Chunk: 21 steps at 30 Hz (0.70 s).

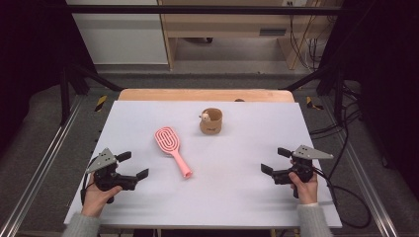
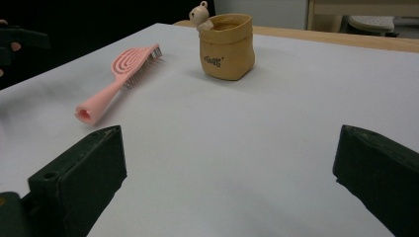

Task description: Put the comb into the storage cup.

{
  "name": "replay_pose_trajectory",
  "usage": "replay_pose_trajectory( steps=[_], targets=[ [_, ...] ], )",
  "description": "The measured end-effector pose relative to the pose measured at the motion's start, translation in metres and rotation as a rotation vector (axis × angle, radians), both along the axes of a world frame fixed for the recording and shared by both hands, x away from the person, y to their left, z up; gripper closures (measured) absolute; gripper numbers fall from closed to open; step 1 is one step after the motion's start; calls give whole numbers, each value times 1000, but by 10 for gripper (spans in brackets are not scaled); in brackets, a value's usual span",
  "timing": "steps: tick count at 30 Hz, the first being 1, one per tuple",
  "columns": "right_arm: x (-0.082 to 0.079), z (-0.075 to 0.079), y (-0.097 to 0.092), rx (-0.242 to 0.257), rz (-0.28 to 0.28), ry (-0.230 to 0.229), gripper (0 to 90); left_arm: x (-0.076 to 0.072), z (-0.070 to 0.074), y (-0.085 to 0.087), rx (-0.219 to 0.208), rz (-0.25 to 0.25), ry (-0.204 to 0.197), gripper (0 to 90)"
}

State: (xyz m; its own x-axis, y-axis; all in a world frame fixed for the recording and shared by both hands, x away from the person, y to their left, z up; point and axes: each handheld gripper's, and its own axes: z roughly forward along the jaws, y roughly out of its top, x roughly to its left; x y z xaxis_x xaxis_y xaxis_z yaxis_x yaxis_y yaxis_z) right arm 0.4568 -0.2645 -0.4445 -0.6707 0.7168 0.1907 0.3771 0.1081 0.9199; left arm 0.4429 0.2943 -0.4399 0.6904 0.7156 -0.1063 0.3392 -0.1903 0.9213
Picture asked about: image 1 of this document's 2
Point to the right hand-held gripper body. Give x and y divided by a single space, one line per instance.
309 153

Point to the black horizontal bar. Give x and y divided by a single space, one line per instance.
197 10

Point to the wooden desk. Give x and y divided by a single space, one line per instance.
224 26

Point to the aluminium rail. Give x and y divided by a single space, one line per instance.
365 177
42 161

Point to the pink hairbrush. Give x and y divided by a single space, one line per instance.
168 140

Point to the black metal stand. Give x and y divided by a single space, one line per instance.
338 95
65 95

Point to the person's right hand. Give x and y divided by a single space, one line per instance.
308 192

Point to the yellow black tape strip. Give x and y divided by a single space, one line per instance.
311 103
100 103

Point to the white cabinet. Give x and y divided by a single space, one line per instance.
122 36

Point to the person's left hand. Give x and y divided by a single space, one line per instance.
95 200

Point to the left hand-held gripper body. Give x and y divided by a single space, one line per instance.
103 161

